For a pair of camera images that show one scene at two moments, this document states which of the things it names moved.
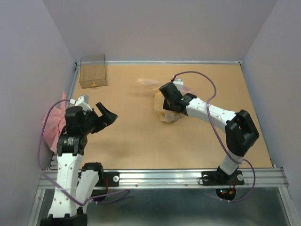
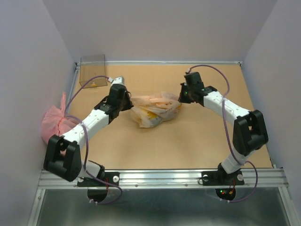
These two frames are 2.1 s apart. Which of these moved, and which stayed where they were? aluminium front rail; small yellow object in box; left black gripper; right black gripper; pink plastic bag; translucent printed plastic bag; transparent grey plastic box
Moved: left black gripper; translucent printed plastic bag; right black gripper
Stayed: small yellow object in box; transparent grey plastic box; pink plastic bag; aluminium front rail
